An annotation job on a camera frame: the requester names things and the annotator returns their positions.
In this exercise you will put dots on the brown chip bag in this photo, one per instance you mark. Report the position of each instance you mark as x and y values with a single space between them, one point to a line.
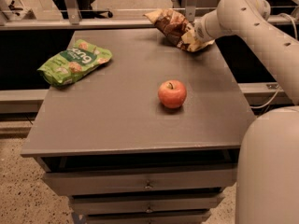
177 29

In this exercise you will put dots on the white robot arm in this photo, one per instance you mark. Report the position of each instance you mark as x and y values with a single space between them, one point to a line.
267 185

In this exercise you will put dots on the green rice chip bag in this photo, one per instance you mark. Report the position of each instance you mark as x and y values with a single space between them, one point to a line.
71 65

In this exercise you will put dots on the red apple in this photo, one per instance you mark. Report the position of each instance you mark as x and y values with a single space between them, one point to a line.
172 93

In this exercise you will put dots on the grey drawer cabinet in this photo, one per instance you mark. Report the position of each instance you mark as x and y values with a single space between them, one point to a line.
113 120

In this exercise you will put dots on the top grey drawer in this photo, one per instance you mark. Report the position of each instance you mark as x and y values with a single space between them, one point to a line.
124 181

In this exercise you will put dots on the grey drawer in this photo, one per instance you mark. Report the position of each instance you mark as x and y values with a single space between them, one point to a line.
124 181
171 217
149 203

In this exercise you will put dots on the middle grey drawer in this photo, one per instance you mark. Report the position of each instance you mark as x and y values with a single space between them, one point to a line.
149 203

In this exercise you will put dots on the bottom grey drawer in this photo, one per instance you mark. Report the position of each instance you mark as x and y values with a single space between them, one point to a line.
171 217

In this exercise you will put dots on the grey metal railing frame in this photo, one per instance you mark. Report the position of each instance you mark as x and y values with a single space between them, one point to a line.
44 15

